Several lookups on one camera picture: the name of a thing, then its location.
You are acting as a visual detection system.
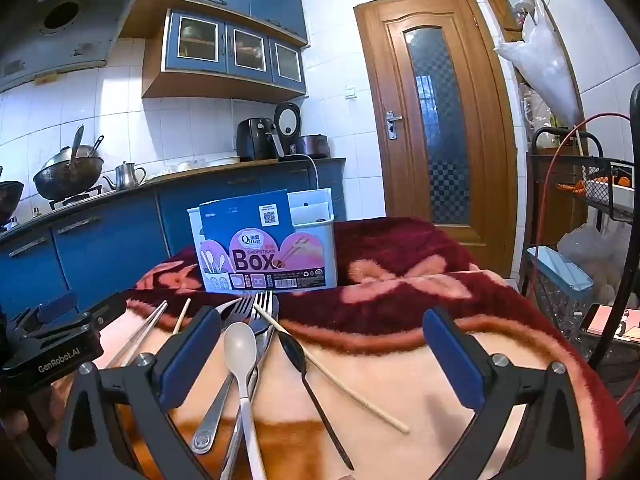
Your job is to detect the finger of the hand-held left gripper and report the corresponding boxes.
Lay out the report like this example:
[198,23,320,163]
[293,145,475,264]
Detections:
[34,290,79,325]
[75,291,129,334]

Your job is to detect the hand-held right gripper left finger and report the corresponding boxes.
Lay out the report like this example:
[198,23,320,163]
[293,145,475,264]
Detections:
[55,305,223,480]

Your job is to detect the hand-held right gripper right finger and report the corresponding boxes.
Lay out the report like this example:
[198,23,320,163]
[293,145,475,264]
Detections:
[422,306,588,480]

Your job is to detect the wooden chopstick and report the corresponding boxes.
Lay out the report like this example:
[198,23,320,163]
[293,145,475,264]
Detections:
[172,298,192,335]
[252,304,411,434]

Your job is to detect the white plastic spoon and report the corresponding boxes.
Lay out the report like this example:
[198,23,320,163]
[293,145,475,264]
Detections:
[223,321,268,480]

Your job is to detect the metal fork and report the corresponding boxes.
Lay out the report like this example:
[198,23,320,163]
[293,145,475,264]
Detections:
[190,294,256,456]
[220,290,275,480]

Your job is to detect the black spoon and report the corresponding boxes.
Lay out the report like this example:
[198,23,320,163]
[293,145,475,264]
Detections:
[277,332,356,472]

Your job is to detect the white utensil holder blue label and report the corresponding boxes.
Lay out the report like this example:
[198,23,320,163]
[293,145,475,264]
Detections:
[187,187,338,295]

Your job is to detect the person's left hand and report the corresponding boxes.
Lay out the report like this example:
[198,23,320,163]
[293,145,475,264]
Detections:
[0,407,31,441]

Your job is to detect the blue kitchen base cabinets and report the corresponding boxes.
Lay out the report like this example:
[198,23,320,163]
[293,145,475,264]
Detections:
[0,157,347,321]

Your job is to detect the black stove grate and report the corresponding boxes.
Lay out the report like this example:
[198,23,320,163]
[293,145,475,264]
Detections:
[47,185,103,211]

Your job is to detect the red floral plush blanket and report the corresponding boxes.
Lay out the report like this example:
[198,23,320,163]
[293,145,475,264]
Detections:
[50,216,628,480]

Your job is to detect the black cooking pot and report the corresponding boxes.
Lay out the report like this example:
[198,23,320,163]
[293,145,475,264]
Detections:
[0,180,25,226]

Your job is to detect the dark steel wok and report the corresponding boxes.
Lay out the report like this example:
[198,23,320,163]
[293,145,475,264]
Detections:
[32,145,106,201]

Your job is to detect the steel kettle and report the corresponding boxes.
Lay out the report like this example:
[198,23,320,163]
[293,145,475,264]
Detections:
[102,161,147,191]

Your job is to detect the clear container blue lid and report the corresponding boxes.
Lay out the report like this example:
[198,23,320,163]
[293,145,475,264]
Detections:
[526,246,595,331]

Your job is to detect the smartphone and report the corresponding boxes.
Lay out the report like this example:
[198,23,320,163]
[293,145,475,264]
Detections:
[580,302,640,346]

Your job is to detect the metal ladle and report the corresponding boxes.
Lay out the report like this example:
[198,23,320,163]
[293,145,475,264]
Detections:
[67,125,86,171]

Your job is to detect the crumpled white plastic bag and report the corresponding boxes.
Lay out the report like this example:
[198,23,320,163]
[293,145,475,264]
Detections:
[557,222,631,291]

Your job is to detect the orange carrots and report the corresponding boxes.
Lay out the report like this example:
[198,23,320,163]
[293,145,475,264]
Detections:
[557,174,632,197]

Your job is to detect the black air fryer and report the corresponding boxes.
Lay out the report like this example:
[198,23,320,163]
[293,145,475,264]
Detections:
[236,117,283,161]

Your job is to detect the white dish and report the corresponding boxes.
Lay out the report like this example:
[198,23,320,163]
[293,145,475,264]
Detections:
[582,177,636,211]

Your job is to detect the rice cooker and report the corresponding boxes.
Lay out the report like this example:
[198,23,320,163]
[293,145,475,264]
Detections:
[274,102,331,161]

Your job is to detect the black metal rack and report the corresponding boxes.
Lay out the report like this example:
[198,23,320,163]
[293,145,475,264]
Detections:
[527,127,640,271]

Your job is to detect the wooden door glass panel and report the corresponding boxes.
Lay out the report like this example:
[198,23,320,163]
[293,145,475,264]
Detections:
[354,0,518,278]

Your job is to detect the grey range hood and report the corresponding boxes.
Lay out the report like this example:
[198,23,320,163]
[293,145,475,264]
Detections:
[0,0,151,93]

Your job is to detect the hanging white plastic bag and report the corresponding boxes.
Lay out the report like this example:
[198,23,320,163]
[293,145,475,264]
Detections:
[494,0,585,128]

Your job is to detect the thick black cable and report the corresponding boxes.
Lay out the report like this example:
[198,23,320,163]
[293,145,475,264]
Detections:
[587,82,640,371]

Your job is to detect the black wire rack cart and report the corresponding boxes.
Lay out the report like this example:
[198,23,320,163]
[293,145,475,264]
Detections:
[530,112,632,311]

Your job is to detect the white power cable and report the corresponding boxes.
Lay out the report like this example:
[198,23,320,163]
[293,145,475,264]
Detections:
[285,152,321,193]

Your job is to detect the blue glass-door wall cabinet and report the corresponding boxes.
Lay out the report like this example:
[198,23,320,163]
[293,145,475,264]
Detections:
[142,7,308,100]

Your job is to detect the wooden wall shelf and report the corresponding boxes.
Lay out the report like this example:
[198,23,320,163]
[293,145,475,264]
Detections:
[477,0,541,43]

